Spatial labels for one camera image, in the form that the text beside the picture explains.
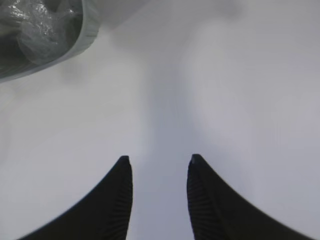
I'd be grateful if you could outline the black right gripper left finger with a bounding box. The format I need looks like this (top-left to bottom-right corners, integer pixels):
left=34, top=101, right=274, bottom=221
left=23, top=155, right=133, bottom=240

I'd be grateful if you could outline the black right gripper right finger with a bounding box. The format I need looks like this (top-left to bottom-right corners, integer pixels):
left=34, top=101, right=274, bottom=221
left=186, top=154, right=309, bottom=240

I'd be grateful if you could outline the clear plastic sheet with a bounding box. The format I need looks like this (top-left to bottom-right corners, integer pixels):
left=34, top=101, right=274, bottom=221
left=0, top=0, right=83, bottom=65

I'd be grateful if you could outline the green woven plastic basket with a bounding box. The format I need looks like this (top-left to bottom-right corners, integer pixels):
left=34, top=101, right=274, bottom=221
left=0, top=0, right=100, bottom=82

